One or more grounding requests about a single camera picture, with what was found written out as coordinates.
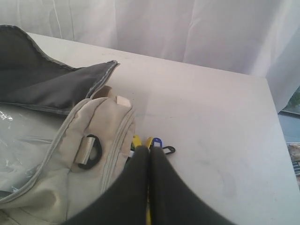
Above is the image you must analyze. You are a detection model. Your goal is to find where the colourful key tag bunch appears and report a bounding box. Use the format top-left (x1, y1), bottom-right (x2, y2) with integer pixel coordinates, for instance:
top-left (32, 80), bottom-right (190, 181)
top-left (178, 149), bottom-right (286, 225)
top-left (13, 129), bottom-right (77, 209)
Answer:
top-left (126, 135), bottom-right (176, 225)

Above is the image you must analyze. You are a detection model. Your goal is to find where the cream duffel bag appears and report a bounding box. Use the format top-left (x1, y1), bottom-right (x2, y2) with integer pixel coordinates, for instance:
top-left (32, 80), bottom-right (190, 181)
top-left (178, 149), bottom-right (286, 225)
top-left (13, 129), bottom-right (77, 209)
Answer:
top-left (0, 25), bottom-right (135, 225)

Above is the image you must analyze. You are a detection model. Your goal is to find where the white backdrop curtain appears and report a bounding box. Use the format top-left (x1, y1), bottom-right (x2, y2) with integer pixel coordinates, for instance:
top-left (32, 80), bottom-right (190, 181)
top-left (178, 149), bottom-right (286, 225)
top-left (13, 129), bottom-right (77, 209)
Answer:
top-left (0, 0), bottom-right (300, 111)

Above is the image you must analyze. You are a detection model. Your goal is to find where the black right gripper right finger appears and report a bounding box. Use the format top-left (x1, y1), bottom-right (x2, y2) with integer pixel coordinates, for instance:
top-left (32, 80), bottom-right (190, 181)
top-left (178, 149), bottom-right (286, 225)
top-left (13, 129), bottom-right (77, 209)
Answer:
top-left (150, 147), bottom-right (233, 225)

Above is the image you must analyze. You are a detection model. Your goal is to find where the clear plastic wrapped packet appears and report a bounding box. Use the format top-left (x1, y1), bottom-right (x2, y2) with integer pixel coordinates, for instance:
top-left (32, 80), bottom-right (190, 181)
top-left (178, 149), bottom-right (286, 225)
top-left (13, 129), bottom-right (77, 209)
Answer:
top-left (0, 104), bottom-right (66, 198)

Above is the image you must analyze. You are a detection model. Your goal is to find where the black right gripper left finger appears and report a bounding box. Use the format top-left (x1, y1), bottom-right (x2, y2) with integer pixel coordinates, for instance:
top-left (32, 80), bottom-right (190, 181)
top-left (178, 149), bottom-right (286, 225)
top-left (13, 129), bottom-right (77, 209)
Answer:
top-left (63, 146), bottom-right (149, 225)

